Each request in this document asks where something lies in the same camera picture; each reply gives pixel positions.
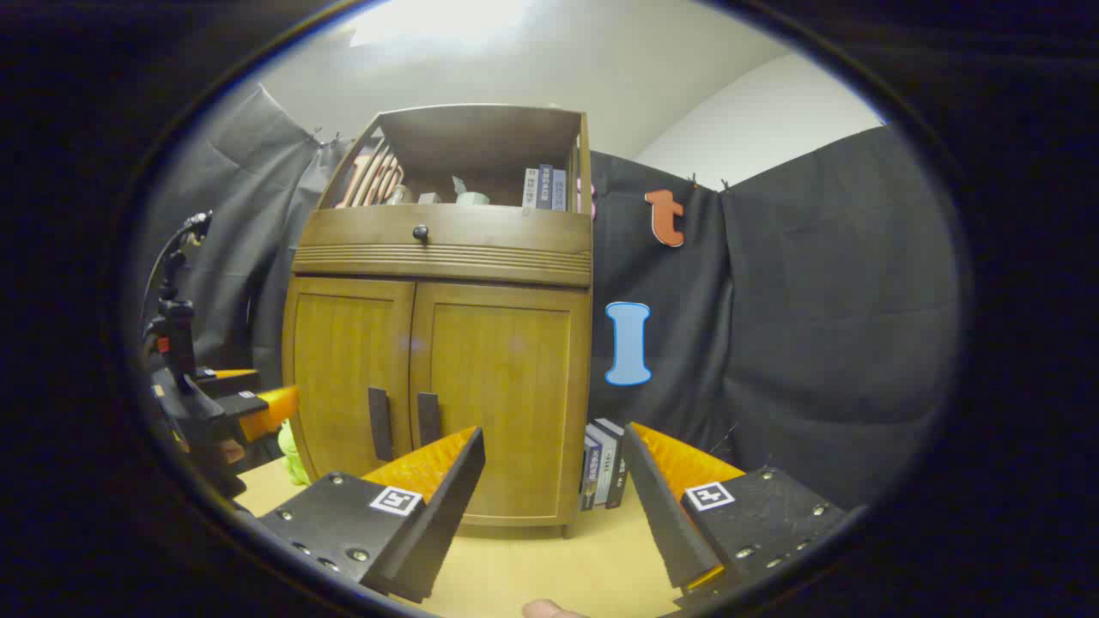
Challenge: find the black cable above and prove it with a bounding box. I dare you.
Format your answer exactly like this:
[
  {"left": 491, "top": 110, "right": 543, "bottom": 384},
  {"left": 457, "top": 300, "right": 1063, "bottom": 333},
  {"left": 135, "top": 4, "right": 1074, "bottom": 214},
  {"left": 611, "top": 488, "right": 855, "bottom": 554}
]
[{"left": 142, "top": 219, "right": 194, "bottom": 344}]

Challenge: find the white spine book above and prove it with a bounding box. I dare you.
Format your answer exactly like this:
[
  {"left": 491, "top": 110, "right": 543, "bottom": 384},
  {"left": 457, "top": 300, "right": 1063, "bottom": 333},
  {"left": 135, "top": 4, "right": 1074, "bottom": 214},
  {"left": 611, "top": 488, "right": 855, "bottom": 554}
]
[{"left": 588, "top": 423, "right": 621, "bottom": 507}]

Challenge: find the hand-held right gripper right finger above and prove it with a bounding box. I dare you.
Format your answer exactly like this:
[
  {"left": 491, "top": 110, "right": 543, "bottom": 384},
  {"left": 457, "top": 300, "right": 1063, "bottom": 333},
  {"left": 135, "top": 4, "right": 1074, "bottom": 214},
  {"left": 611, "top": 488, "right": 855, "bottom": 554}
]
[{"left": 620, "top": 422, "right": 847, "bottom": 606}]

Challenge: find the blue spine book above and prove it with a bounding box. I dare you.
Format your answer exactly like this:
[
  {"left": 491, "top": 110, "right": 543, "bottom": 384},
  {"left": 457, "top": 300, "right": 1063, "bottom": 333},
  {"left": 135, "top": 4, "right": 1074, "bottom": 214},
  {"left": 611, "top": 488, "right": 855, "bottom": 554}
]
[{"left": 581, "top": 433, "right": 600, "bottom": 512}]

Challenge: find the wooden shoe cabinet door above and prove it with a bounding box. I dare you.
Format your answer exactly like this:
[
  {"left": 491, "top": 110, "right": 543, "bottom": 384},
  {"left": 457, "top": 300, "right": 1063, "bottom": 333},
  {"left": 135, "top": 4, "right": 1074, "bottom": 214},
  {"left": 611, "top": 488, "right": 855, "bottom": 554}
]
[
  {"left": 409, "top": 282, "right": 592, "bottom": 526},
  {"left": 283, "top": 276, "right": 419, "bottom": 482}
]

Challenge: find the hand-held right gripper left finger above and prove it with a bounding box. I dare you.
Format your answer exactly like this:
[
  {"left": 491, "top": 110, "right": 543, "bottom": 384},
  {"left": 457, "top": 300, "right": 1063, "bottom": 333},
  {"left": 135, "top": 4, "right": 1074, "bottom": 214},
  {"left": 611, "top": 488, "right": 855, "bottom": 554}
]
[{"left": 258, "top": 427, "right": 486, "bottom": 604}]

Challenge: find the green toy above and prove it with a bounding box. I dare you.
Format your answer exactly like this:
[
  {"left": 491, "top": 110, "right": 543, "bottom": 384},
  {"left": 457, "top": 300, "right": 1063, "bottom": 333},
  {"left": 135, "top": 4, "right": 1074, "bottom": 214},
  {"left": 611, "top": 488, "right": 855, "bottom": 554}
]
[{"left": 276, "top": 419, "right": 312, "bottom": 487}]

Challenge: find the wooden double-door shoe cabinet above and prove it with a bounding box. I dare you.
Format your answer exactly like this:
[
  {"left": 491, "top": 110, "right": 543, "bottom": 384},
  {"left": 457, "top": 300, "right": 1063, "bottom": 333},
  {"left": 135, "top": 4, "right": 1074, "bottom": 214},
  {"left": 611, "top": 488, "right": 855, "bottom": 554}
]
[{"left": 282, "top": 105, "right": 595, "bottom": 540}]

